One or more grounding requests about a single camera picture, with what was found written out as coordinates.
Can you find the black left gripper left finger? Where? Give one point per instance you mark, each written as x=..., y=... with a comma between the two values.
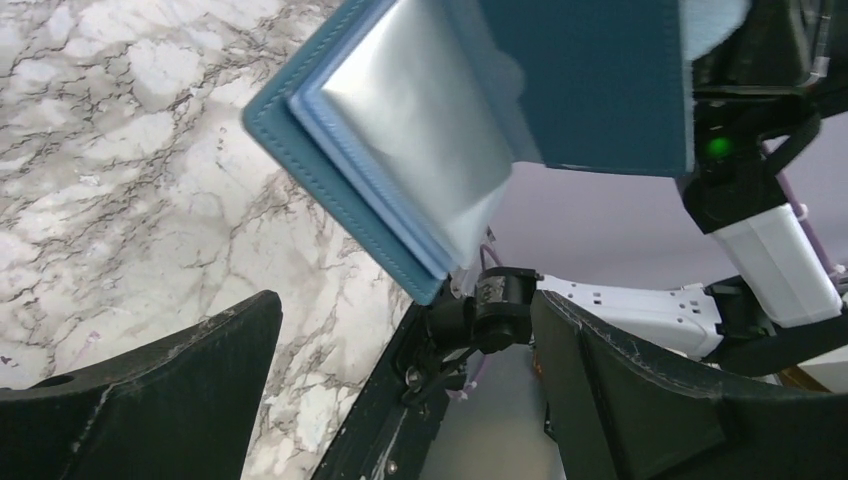
x=181, y=407

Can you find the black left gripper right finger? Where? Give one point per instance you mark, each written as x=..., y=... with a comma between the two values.
x=624, y=408

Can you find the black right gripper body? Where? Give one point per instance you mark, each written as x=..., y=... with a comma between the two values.
x=765, y=75

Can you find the teal card holder wallet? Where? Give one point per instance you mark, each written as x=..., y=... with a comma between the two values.
x=403, y=119

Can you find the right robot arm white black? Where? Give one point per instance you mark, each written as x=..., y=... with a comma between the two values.
x=784, y=306

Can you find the black mounting rail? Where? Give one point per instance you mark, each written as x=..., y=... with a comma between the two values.
x=397, y=416

